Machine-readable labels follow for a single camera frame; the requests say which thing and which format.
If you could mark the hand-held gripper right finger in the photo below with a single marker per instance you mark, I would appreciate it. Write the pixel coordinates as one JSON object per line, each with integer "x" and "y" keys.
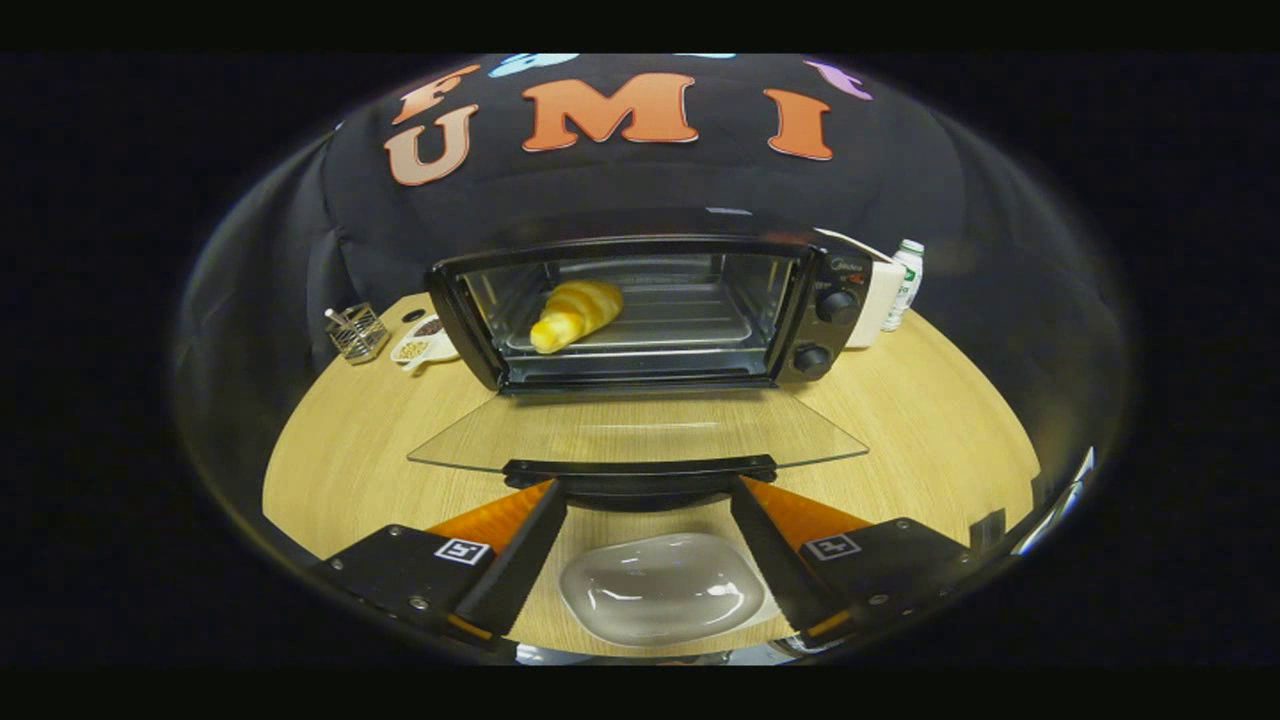
{"x": 770, "y": 560}

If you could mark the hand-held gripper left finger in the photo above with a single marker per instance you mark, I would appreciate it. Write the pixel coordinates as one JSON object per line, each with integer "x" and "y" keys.
{"x": 525, "y": 565}

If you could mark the black toaster oven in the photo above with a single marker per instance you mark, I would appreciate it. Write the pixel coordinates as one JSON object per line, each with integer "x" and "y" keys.
{"x": 830, "y": 310}

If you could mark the golden croissant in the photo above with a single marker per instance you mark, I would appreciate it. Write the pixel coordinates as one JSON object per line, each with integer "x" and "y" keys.
{"x": 575, "y": 312}

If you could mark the clear glass plate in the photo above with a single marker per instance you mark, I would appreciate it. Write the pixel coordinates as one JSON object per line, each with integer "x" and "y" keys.
{"x": 660, "y": 590}

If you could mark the white snack dish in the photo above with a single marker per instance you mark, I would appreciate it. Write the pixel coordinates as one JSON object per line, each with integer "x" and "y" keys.
{"x": 425, "y": 345}

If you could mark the white carton box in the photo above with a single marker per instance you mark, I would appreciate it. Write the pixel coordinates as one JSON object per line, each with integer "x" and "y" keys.
{"x": 880, "y": 300}

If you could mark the white bottle with green label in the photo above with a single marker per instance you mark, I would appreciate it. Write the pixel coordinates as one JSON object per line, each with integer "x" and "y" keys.
{"x": 905, "y": 285}

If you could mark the black backdrop cloth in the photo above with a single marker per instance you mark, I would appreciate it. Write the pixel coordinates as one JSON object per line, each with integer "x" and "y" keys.
{"x": 650, "y": 190}

